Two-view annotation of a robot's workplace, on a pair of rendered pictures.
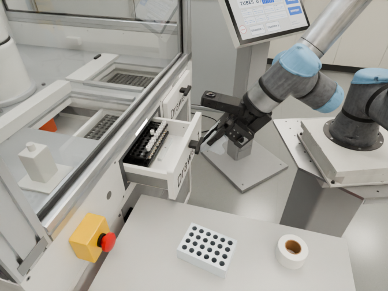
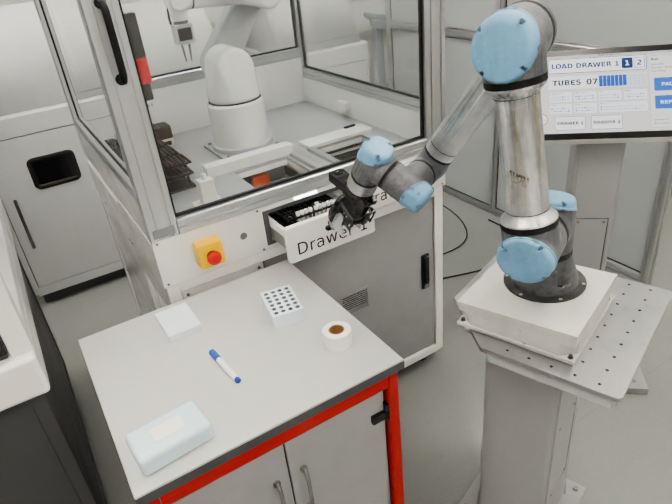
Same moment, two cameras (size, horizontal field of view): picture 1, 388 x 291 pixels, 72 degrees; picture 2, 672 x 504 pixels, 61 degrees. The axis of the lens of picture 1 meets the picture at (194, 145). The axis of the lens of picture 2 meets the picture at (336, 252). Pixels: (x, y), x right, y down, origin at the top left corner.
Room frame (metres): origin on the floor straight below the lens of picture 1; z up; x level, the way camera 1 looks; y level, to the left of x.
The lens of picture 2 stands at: (-0.39, -1.02, 1.63)
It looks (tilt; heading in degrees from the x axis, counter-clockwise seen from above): 30 degrees down; 46
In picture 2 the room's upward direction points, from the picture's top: 6 degrees counter-clockwise
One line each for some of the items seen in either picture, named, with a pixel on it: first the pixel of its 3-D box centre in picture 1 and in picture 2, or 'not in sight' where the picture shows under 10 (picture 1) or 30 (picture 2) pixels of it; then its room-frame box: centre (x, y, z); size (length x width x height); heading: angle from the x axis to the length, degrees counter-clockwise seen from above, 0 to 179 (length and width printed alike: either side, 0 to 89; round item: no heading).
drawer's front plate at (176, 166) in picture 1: (186, 151); (331, 229); (0.61, 0.02, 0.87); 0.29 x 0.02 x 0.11; 165
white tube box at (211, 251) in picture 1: (206, 249); (282, 306); (0.35, -0.03, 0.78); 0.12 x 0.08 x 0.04; 65
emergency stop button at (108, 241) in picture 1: (106, 241); (213, 257); (0.31, 0.18, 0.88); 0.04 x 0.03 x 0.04; 165
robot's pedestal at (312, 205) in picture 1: (315, 213); (529, 415); (0.75, -0.55, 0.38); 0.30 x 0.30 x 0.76; 4
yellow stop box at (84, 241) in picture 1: (92, 237); (209, 252); (0.32, 0.22, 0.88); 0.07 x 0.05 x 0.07; 165
